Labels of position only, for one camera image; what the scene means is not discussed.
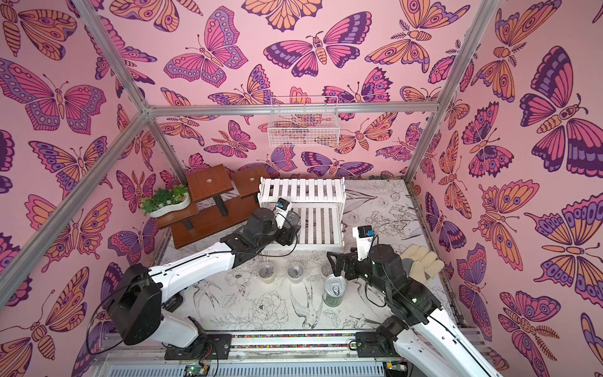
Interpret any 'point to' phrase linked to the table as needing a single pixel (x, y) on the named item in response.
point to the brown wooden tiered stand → (214, 205)
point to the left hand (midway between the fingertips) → (294, 220)
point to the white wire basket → (300, 121)
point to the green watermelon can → (334, 289)
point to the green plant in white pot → (165, 199)
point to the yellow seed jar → (266, 272)
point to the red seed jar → (327, 269)
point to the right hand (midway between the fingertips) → (336, 253)
